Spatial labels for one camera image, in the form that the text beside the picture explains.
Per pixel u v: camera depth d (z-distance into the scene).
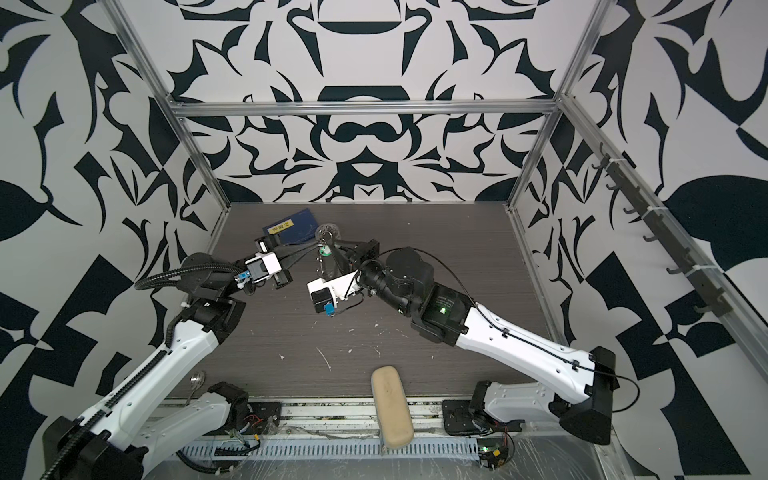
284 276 0.55
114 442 0.39
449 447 0.71
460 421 0.73
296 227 1.11
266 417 0.74
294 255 0.55
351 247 0.58
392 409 0.73
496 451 0.71
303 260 0.56
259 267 0.47
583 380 0.40
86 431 0.38
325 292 0.49
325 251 0.56
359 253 0.50
